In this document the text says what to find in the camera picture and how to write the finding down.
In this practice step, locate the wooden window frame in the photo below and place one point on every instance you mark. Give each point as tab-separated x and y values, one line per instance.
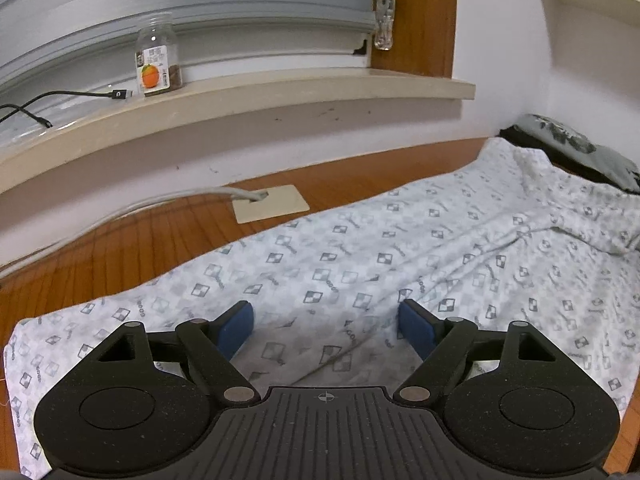
420	15

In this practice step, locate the grey printed cloth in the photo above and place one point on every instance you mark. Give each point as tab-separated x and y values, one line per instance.
575	167

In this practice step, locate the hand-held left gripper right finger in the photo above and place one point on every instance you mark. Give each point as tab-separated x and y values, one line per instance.
415	327

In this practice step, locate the clear jar with orange label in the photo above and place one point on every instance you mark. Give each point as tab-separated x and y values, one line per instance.
159	60

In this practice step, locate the grey window blind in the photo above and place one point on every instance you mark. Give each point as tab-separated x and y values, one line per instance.
175	10

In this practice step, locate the beige window sill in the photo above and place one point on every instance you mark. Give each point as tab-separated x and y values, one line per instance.
250	97

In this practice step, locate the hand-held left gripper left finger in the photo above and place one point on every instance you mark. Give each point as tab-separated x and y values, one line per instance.
237	327

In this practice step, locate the white patterned shirt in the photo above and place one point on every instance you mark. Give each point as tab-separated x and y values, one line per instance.
375	245

